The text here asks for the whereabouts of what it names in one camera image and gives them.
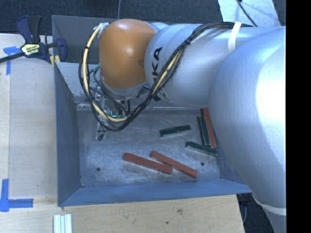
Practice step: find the grey metal bin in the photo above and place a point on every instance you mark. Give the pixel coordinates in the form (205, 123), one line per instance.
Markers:
(121, 144)

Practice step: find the red-brown flat block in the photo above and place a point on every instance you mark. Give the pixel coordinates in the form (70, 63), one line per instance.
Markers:
(210, 130)
(147, 163)
(173, 164)

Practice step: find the dark green flat block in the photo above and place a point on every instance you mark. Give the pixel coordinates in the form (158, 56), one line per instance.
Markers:
(201, 148)
(204, 131)
(175, 130)

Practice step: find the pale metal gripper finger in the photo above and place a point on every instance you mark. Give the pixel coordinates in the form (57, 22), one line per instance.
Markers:
(103, 131)
(98, 126)

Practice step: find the pale wood board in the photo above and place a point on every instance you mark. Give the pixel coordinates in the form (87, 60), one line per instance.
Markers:
(31, 130)

